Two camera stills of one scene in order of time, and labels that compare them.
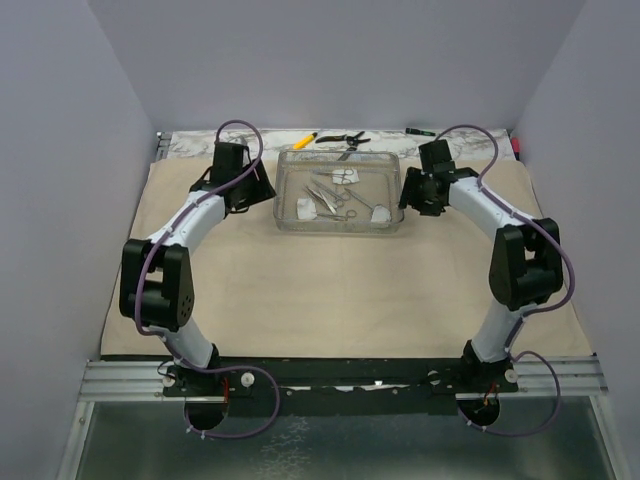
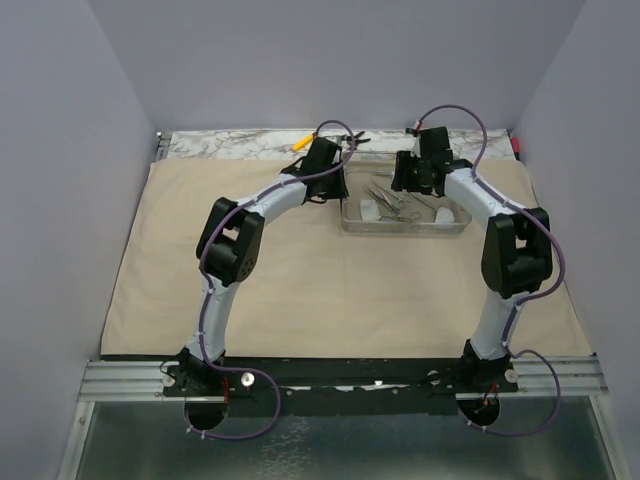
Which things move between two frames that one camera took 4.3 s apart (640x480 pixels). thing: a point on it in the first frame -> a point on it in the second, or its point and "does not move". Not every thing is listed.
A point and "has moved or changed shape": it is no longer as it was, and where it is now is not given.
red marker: [516, 147] does not move
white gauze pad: [380, 214] -> [444, 215]
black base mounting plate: [342, 386] does not move
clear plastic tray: [338, 191] has moved or changed shape
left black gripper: [262, 189] -> [339, 192]
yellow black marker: [303, 142] does not move
